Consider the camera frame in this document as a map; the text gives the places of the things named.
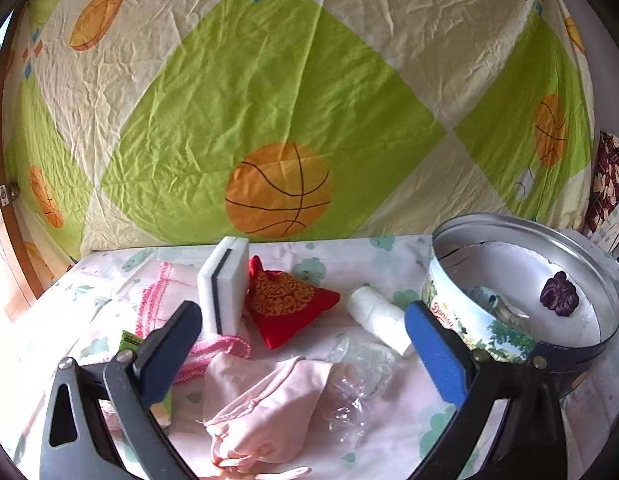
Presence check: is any brass door knob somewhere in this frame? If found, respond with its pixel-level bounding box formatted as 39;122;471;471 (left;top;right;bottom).
0;182;20;208

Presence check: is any clear plastic wrapper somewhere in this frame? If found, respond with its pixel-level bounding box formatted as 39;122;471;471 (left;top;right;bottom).
318;334;397;448

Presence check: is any white black sponge block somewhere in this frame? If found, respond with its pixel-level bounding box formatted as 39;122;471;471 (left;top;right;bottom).
197;236;249;336

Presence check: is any basketball pattern hanging sheet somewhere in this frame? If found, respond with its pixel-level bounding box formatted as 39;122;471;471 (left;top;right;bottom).
3;0;595;274

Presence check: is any red embroidered pouch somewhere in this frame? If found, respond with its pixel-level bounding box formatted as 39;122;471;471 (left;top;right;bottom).
244;256;341;350

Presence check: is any pink edged white towel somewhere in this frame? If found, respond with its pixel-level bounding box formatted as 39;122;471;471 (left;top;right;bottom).
135;262;251;384

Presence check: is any round cookie tin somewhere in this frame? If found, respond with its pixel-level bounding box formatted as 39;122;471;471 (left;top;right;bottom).
422;214;619;394

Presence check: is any floral red hanging cloth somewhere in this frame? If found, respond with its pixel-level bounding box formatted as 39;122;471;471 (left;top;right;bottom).
585;131;619;234

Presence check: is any white bandage roll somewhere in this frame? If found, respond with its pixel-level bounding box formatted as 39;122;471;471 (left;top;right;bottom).
346;286;415;358

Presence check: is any wooden door frame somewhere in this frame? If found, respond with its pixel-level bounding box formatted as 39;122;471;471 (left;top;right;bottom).
0;0;44;302

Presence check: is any plaid hanging cloth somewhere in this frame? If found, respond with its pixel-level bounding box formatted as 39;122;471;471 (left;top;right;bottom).
591;204;619;255

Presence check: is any green tissue pack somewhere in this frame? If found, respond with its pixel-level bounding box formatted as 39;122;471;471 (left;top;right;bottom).
119;330;173;429

